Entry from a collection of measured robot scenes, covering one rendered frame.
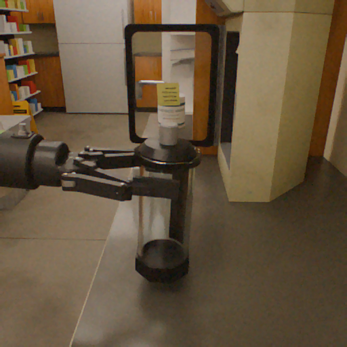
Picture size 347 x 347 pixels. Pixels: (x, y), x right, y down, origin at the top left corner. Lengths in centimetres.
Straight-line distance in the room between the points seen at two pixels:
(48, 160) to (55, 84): 574
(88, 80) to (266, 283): 548
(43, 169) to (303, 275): 51
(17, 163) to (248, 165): 57
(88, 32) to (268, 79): 516
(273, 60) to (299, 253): 43
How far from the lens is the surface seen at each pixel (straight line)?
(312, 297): 68
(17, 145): 56
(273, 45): 85
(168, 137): 52
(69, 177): 51
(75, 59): 597
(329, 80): 131
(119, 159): 59
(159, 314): 61
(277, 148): 91
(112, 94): 591
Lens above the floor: 138
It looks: 23 degrees down
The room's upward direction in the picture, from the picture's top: straight up
